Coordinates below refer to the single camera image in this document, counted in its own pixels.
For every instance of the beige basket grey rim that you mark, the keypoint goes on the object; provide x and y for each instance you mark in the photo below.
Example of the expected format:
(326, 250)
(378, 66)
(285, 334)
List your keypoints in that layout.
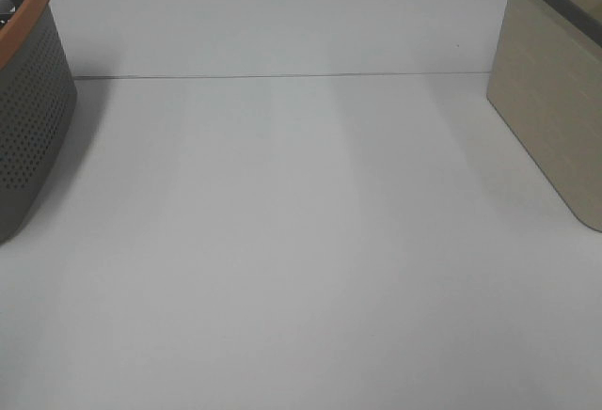
(545, 84)

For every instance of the grey perforated basket orange rim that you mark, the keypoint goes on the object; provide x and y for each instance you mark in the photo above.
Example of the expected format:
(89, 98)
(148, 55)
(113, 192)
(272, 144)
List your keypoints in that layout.
(38, 98)

